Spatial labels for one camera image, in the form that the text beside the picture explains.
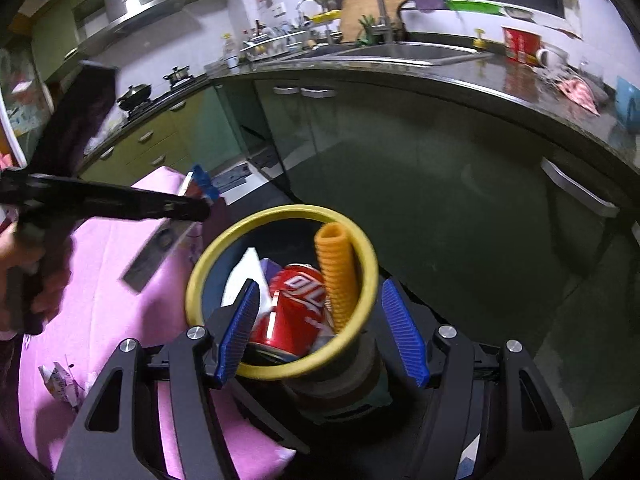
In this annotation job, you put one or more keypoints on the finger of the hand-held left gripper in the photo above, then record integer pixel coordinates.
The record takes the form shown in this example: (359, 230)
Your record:
(200, 175)
(150, 207)

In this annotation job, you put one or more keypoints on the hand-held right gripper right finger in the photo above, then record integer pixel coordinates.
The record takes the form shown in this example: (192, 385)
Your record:
(402, 330)

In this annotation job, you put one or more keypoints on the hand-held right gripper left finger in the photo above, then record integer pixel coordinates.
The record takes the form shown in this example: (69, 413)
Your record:
(240, 330)

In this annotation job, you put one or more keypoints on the red white wrapper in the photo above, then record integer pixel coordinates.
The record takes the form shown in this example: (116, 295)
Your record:
(187, 184)

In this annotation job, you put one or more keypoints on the white paper sheet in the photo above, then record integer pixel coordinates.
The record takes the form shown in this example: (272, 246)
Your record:
(245, 270)

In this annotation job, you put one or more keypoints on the red soda can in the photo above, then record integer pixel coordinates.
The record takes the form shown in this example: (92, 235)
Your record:
(295, 305)

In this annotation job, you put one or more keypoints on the yellow rimmed grey bin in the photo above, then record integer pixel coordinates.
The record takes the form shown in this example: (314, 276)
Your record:
(367, 280)

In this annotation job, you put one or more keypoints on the small purple carton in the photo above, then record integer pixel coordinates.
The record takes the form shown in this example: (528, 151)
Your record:
(271, 270)

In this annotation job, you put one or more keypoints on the orange corrugated tube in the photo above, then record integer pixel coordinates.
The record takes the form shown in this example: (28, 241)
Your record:
(337, 270)

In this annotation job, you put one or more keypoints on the person's left hand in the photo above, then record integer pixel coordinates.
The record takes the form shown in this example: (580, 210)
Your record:
(55, 285)

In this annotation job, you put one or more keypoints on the grey metal bar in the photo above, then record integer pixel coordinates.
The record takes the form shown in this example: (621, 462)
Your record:
(155, 257)

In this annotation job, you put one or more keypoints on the light green drawer cabinet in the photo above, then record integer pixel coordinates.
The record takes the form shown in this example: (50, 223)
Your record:
(155, 140)

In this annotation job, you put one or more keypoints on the black wok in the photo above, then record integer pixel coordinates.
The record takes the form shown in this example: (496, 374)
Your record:
(134, 96)

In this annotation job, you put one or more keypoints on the steel cooking pot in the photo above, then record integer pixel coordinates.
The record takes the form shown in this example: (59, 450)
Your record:
(178, 76)

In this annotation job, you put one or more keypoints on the pink floral cloth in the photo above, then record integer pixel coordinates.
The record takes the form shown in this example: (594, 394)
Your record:
(110, 320)

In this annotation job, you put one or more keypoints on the clear oil bottle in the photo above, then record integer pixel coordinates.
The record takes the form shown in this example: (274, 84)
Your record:
(230, 52)

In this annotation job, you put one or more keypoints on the steel range hood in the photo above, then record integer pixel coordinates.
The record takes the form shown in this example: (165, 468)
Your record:
(135, 5)

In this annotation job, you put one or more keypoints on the steel dish rack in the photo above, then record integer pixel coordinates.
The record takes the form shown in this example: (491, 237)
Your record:
(275, 42)

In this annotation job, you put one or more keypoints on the dark green base cabinets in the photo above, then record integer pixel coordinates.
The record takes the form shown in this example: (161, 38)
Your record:
(400, 160)

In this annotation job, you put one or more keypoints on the crumpled white paper wrapper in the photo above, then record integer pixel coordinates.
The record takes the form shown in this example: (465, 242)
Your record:
(62, 385)

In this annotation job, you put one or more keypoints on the yellow plastic bowl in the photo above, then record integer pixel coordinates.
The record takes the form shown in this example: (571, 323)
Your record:
(325, 16)

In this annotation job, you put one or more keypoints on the wooden cutting board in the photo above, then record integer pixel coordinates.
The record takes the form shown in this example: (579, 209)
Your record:
(365, 12)

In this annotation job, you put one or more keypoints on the steel kitchen sink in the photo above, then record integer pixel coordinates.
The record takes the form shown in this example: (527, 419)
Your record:
(410, 52)

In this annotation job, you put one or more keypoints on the steel kitchen faucet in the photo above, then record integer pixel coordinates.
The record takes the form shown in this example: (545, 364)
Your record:
(382, 0)

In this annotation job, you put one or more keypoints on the dark kitchen countertop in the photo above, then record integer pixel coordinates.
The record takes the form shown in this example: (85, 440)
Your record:
(450, 77)

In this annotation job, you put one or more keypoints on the purple plastic tray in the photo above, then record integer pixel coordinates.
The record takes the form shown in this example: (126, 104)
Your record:
(427, 3)

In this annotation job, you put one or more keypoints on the pink striped cloth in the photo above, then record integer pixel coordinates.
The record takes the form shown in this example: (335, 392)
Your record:
(580, 92)

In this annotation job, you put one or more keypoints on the small yellow figure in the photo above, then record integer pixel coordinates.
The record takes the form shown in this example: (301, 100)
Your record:
(480, 39)

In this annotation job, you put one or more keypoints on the red paper bucket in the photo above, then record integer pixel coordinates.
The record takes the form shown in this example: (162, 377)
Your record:
(521, 45)

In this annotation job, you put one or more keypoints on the white mug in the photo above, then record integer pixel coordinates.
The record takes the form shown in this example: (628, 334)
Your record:
(550, 56)

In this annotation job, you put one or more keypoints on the blue flat item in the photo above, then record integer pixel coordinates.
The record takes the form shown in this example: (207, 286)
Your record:
(629, 102)

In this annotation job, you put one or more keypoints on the green plastic tray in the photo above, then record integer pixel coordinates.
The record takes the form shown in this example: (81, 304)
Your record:
(475, 6)

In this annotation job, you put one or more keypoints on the green wall cabinets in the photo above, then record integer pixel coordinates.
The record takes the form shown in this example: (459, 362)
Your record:
(60, 25)

